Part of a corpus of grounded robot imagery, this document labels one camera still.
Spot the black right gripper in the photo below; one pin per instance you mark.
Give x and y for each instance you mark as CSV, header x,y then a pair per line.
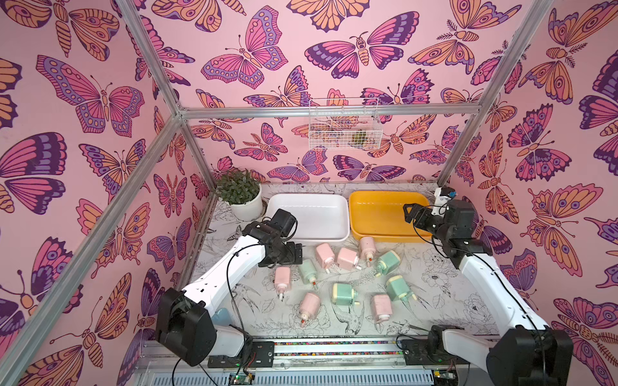
x,y
413,215

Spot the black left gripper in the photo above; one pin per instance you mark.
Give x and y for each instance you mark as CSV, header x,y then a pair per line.
x,y
291,259

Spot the pink sharpener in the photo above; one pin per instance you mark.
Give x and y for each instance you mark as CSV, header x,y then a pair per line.
x,y
381,308
309,308
325,256
348,259
367,249
282,281

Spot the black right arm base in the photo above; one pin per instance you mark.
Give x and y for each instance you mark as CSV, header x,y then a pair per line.
x,y
428,350

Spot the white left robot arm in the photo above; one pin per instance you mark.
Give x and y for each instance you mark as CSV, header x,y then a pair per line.
x,y
184,325

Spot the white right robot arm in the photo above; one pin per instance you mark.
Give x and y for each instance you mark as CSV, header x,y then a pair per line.
x,y
528,352

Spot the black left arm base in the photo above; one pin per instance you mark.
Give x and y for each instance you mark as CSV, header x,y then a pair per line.
x,y
257,354

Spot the white plastic storage box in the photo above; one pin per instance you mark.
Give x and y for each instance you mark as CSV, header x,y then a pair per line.
x,y
322,218

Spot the yellow plastic storage box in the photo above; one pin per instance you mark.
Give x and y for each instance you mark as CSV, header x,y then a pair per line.
x,y
380,214

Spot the white plastic flower pot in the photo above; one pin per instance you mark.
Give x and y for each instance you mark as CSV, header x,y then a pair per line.
x,y
251,210

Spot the green sharpener left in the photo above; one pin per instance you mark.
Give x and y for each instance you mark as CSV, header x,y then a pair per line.
x,y
308,273

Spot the green sharpener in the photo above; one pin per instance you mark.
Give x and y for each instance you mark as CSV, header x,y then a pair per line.
x,y
387,263
398,289
344,295
308,273

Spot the green leafy plant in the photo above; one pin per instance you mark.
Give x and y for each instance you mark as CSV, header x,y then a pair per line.
x,y
238,187

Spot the green sharpener upper right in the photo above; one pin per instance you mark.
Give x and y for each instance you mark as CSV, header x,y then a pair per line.
x,y
387,263

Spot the green sharpener lower right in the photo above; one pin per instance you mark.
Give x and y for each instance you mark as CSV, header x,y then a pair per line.
x,y
398,289

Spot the green sharpener lower centre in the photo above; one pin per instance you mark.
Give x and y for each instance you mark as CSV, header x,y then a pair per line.
x,y
344,295

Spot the green circuit board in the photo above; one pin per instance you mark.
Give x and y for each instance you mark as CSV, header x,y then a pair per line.
x,y
241,379

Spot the white wire basket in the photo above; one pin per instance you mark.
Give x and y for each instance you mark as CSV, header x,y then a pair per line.
x,y
343,127

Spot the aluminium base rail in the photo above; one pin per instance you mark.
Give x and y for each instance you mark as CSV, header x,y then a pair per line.
x,y
327,361

